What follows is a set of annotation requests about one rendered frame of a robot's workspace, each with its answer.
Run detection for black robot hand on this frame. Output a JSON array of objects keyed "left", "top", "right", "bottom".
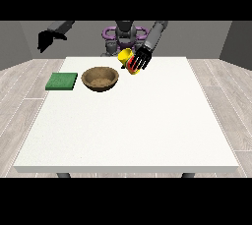
[
  {"left": 36, "top": 29, "right": 68, "bottom": 54},
  {"left": 120, "top": 45, "right": 153, "bottom": 72}
]

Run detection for yellow cup with melon print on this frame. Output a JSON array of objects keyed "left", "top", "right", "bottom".
[{"left": 117, "top": 47, "right": 142, "bottom": 76}]

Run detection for brown wooden bowl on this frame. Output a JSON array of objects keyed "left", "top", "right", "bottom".
[{"left": 81, "top": 66, "right": 120, "bottom": 93}]

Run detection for green square pad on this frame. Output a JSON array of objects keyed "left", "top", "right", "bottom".
[{"left": 44, "top": 72, "right": 79, "bottom": 91}]

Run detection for grey robot trunk purple rings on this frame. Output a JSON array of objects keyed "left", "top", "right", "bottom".
[{"left": 99, "top": 21, "right": 152, "bottom": 58}]

